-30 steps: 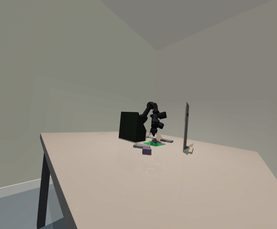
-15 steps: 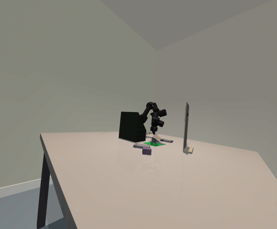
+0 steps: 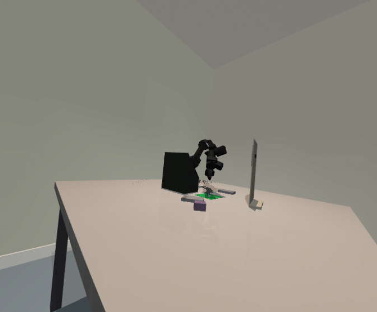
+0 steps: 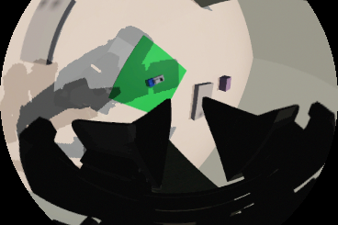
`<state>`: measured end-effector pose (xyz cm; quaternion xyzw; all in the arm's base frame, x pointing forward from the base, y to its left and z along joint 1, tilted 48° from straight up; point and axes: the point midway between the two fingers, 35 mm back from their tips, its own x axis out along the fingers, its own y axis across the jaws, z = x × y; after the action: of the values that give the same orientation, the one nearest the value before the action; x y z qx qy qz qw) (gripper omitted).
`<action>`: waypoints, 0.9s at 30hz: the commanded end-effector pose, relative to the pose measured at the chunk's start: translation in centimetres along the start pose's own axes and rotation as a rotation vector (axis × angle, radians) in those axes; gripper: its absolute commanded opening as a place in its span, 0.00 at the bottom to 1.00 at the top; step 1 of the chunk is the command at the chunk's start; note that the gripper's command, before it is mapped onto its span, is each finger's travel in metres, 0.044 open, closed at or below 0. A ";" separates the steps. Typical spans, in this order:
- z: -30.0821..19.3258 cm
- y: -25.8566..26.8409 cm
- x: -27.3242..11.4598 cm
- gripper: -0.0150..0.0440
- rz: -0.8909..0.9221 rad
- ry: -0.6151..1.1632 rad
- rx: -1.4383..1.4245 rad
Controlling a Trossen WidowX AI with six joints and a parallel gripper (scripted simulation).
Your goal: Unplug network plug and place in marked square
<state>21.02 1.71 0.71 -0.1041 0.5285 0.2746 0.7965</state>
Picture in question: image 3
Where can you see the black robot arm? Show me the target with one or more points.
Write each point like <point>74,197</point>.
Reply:
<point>213,150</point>

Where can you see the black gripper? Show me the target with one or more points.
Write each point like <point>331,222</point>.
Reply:
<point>211,165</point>

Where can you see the green translucent square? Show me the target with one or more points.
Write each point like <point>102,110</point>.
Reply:
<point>205,195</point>

